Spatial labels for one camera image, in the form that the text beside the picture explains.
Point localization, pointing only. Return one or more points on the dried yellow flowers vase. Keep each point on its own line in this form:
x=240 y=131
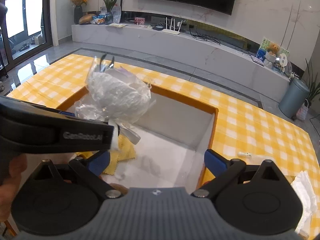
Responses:
x=78 y=10

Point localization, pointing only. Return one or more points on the teddy bear toy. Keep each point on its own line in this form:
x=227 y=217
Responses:
x=273 y=49

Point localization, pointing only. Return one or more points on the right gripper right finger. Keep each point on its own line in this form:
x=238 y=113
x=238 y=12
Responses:
x=225 y=172

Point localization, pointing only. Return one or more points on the white item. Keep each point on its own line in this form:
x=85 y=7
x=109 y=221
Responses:
x=115 y=96

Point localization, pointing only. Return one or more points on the green plant in vase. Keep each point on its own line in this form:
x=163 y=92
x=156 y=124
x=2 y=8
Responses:
x=109 y=4

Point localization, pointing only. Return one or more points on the white marble tv console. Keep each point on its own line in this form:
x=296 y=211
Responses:
x=211 y=57

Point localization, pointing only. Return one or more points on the white wifi router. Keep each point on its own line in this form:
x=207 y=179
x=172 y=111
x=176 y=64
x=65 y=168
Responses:
x=172 y=27

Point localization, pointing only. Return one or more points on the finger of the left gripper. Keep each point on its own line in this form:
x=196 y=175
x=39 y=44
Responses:
x=67 y=113

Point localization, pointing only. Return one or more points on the orange storage box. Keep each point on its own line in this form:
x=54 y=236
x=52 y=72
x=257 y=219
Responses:
x=175 y=133

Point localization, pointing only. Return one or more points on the yellow cloth in box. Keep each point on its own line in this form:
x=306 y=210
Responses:
x=122 y=154

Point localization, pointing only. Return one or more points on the yellow checkered tablecloth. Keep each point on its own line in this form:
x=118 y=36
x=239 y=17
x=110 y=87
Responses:
x=241 y=127

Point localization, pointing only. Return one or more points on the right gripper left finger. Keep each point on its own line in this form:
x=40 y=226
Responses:
x=88 y=171

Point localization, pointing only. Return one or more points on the person's left hand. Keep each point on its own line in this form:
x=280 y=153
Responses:
x=11 y=185

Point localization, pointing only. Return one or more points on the tall leafy floor plant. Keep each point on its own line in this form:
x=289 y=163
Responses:
x=312 y=83

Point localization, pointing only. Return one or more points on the blue-grey trash bin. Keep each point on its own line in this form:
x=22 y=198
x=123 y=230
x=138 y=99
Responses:
x=294 y=97

